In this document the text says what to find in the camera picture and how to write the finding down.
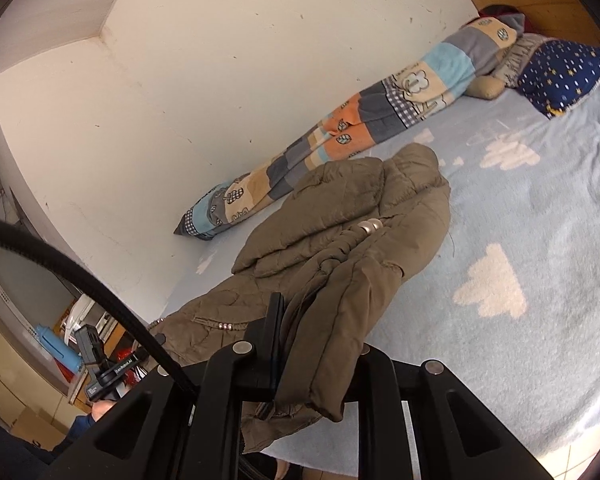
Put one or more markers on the colourful patchwork rolled duvet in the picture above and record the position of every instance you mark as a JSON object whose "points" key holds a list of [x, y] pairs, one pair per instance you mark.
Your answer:
{"points": [[370, 117]]}

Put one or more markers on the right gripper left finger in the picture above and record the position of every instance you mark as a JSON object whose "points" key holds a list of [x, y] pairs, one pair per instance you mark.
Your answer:
{"points": [[186, 425]]}

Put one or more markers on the grey patterned pillow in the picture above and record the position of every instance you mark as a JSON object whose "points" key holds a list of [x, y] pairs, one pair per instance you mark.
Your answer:
{"points": [[517, 58]]}

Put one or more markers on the navy star-patterned pillow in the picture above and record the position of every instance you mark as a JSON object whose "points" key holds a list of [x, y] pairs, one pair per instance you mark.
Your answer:
{"points": [[559, 76]]}

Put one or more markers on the brown quilted puffer jacket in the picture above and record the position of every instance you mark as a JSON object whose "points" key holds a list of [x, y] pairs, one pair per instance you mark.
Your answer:
{"points": [[345, 240]]}

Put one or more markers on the dark blue sleeve forearm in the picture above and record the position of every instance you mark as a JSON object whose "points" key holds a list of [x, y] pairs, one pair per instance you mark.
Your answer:
{"points": [[79, 427]]}

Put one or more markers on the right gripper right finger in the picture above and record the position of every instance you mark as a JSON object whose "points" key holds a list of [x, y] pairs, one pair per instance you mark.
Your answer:
{"points": [[423, 422]]}

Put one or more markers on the blue plastic container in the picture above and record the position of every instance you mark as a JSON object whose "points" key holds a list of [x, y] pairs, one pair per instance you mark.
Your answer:
{"points": [[56, 347]]}

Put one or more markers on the left hand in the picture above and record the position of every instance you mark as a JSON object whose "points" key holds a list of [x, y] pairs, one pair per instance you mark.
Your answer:
{"points": [[100, 408]]}

